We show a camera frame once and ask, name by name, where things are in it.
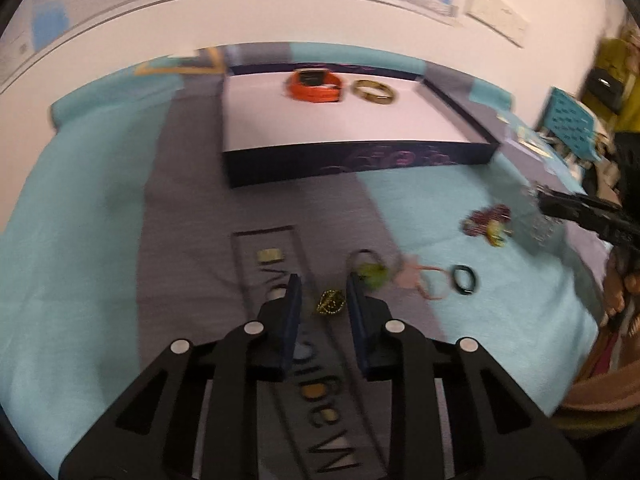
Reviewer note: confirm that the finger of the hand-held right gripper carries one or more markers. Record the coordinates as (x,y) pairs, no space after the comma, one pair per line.
(585,212)

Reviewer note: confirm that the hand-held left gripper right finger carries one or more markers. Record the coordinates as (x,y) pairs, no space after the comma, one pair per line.
(355,315)

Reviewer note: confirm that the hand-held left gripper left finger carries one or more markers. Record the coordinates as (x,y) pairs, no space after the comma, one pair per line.
(294,317)

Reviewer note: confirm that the green pendant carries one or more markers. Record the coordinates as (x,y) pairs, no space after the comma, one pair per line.
(374,274)

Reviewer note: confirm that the dark blue jewelry box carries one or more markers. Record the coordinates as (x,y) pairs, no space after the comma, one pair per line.
(325,120)

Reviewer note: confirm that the person's right forearm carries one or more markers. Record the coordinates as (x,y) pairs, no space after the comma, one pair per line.
(605,395)

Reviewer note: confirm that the person's right hand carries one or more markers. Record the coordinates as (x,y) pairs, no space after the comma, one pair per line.
(622,295)

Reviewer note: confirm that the teal perforated basket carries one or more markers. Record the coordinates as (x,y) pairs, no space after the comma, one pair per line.
(570,120)

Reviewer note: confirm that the yellow green cloth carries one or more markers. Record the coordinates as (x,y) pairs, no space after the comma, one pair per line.
(617,57)

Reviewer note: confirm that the teal grey printed blanket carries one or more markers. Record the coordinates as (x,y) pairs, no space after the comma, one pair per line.
(90,260)

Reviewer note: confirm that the orange smart watch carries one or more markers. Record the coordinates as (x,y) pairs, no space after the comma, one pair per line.
(305,92)

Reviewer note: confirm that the tortoiseshell bangle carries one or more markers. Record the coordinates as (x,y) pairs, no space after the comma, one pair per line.
(356,89)

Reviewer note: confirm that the white wall socket panel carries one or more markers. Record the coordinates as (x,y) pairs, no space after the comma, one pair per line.
(497,12)

